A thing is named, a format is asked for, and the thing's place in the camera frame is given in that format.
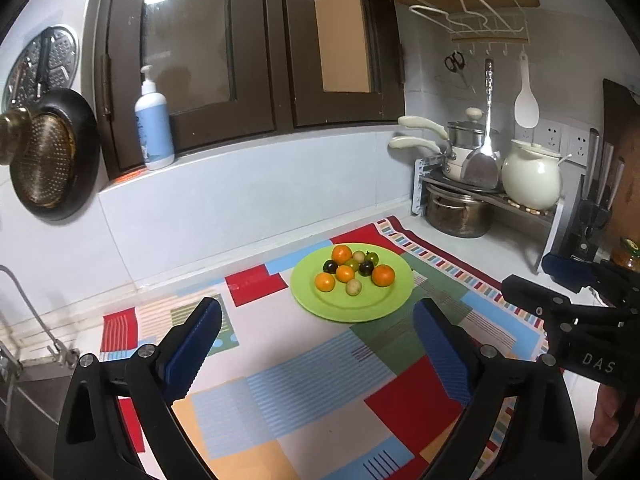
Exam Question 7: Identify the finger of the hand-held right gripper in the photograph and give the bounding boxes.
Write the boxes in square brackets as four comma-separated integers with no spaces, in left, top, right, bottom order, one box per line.
[542,252,640,301]
[501,274,640,321]

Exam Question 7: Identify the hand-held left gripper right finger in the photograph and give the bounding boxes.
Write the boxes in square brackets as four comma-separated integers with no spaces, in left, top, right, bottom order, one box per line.
[412,297,586,480]

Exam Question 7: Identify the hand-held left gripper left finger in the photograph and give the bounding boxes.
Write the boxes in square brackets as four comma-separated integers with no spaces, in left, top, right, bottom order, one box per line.
[52,296,224,480]

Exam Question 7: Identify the green plate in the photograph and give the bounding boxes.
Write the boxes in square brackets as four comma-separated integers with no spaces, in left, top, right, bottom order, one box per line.
[290,242,415,323]

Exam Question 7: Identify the person's right hand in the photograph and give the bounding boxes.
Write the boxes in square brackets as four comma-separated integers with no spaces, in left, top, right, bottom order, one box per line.
[589,386,622,449]

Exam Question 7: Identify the metal pot rack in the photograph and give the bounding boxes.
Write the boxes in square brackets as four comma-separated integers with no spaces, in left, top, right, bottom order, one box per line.
[412,156,566,274]

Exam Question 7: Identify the black knife block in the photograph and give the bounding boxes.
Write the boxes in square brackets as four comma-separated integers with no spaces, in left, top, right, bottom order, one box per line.
[552,172,613,267]

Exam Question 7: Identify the wooden bead trivet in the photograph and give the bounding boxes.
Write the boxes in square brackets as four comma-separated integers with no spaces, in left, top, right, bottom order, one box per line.
[505,199,551,216]

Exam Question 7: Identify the white ceramic pot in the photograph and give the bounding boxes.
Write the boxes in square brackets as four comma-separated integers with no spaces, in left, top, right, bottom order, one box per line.
[501,139,574,211]

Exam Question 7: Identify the steel stockpot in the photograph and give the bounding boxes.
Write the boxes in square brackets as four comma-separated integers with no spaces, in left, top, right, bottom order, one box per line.
[425,184,496,239]

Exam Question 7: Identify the colourful patchwork mat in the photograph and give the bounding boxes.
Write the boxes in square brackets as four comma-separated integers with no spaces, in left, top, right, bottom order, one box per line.
[100,216,551,480]

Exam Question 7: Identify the steel spatula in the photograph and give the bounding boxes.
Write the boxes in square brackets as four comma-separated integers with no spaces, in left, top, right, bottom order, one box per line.
[462,58,502,189]

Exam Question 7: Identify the dark brown cutting board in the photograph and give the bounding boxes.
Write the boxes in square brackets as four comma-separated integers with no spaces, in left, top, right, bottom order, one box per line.
[602,79,640,256]

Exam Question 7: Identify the metal faucet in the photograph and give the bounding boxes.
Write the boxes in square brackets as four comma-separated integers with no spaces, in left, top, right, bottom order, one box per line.
[0,265,81,378]

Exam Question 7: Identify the steel saucepan with lid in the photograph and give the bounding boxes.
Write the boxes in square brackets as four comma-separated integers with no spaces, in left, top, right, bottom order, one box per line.
[397,106,501,150]

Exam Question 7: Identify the white rice paddle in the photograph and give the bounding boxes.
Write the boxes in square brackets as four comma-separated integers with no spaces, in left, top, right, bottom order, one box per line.
[515,51,540,129]

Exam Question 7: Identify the white blue pump bottle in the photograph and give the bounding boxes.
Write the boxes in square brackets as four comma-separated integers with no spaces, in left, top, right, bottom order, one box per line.
[134,65,176,171]

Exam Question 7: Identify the black scissors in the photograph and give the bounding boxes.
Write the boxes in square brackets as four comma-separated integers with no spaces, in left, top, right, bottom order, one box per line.
[444,51,471,86]

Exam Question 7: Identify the black frying pan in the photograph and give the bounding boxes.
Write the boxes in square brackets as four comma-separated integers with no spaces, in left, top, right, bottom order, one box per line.
[10,88,101,222]

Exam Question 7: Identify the dark brown window sash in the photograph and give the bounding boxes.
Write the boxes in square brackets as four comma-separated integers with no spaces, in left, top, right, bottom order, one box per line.
[92,0,282,172]
[277,0,407,131]

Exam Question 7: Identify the brass round utensil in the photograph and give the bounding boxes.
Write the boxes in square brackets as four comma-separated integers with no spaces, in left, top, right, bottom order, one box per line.
[0,109,34,167]

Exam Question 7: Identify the round metal steamer plate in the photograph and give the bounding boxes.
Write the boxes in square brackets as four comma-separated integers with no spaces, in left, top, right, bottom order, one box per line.
[2,25,81,111]

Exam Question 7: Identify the steel handled knife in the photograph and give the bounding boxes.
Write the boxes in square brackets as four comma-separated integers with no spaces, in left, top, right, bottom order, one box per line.
[611,156,627,211]
[586,129,601,206]
[600,141,616,208]

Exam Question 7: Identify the white wire hook rack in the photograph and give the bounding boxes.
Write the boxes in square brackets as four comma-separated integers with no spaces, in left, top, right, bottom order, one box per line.
[385,0,531,57]

